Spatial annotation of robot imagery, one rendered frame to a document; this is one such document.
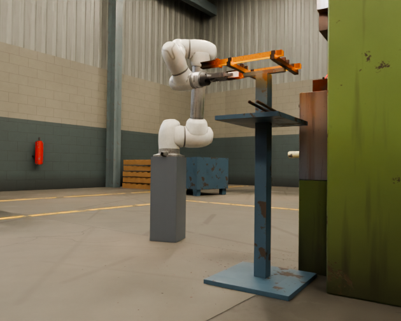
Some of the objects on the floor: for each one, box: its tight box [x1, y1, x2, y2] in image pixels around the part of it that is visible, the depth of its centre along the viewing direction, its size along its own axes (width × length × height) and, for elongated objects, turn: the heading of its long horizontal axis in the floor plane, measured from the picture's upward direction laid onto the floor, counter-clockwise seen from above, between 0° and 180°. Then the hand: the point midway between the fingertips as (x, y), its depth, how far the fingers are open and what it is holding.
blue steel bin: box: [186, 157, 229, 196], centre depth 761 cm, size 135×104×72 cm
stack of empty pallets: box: [122, 160, 151, 190], centre depth 932 cm, size 126×88×70 cm
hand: (234, 74), depth 200 cm, fingers closed
